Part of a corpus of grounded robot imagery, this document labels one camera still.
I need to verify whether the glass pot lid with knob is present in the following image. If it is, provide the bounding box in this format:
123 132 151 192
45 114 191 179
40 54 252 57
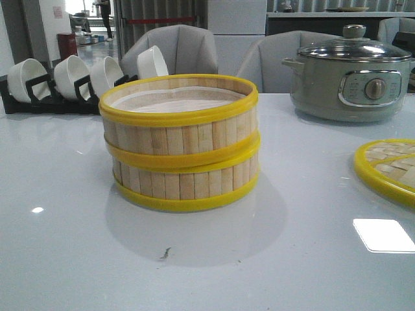
298 25 412 62

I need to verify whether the white bowl far left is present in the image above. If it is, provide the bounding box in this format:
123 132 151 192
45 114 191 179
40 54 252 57
7 58 47 103

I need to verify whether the grey chair far right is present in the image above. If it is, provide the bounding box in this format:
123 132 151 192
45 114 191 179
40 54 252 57
377 17 414 49

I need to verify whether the white cabinet in background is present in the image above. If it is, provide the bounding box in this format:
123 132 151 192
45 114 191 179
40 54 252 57
207 1 267 75

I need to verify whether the black dish rack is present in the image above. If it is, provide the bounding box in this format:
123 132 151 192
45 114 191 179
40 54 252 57
0 73 139 115

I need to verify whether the green electric cooking pot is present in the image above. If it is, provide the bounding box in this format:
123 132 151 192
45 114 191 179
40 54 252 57
281 54 415 123

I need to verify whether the red bin in background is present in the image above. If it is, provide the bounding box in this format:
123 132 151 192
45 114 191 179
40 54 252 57
56 32 78 60

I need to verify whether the bamboo steamer basket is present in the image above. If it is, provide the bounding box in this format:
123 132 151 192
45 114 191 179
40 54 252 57
113 150 259 212
99 74 259 168

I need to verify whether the white bowl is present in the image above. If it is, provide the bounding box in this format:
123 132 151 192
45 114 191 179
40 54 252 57
90 56 124 98
54 55 89 100
7 58 47 103

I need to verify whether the person in dark clothes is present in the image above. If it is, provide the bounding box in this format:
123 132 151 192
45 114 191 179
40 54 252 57
99 0 113 41

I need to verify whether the white liner in upper basket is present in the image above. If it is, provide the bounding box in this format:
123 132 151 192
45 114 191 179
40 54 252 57
110 86 245 113

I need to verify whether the white bowl right end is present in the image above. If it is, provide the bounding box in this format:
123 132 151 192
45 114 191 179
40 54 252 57
137 45 169 79

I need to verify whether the bamboo steamer lid yellow rim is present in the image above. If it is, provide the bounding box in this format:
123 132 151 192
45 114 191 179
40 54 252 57
353 139 414 208

